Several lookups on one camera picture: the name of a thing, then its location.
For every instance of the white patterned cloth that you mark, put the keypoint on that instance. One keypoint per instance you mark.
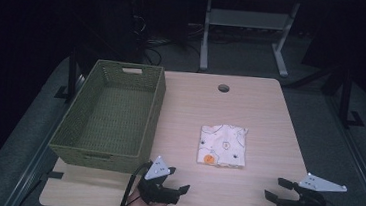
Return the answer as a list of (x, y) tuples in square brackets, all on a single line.
[(224, 146)]

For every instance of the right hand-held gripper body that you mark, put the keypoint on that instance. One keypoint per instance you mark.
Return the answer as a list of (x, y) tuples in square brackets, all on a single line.
[(309, 204)]

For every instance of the black tape strip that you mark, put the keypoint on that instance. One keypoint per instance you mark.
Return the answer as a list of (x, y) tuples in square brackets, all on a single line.
[(55, 174)]

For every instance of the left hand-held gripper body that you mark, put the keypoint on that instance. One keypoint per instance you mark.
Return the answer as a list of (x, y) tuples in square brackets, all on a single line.
[(159, 193)]

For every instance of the green woven basket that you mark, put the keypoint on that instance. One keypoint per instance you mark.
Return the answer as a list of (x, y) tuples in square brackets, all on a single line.
[(119, 117)]

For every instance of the white metal desk frame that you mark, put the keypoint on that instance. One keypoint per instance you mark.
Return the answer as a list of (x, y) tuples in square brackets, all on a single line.
[(205, 34)]

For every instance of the grey round table grommet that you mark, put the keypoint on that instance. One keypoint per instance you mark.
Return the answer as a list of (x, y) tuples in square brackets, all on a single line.
[(223, 88)]

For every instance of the black metal stand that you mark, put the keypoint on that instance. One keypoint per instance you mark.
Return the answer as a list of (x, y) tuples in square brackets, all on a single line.
[(346, 97), (72, 76)]

